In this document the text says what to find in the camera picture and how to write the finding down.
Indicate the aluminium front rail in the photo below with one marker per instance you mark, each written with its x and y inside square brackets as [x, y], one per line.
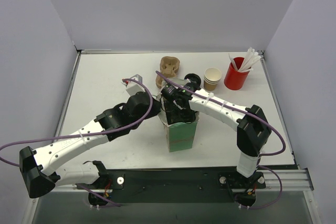
[96, 177]

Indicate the red straw holder cup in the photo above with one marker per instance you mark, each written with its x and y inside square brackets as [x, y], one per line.
[234, 80]

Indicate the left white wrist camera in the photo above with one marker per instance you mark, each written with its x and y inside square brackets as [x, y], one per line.
[132, 87]

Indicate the green paper takeout bag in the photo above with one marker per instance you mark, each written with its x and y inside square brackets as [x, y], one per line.
[179, 136]

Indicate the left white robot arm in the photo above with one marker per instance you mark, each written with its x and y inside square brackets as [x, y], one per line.
[44, 168]

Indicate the brown cardboard cup carrier stack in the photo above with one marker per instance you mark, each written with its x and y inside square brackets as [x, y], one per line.
[169, 66]

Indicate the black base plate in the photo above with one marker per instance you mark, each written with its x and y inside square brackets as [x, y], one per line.
[175, 185]

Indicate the white wrapped straws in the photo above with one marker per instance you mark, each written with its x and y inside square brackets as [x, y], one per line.
[251, 57]

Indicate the brown paper cup stack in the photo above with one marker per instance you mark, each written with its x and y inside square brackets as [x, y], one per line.
[212, 77]

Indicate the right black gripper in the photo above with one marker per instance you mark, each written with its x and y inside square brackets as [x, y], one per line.
[178, 114]

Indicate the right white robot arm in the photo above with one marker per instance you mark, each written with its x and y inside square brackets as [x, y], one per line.
[252, 134]

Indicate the black coffee lid stack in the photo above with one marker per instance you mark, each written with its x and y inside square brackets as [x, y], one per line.
[192, 77]

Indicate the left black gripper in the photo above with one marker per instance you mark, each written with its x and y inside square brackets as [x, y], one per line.
[155, 106]

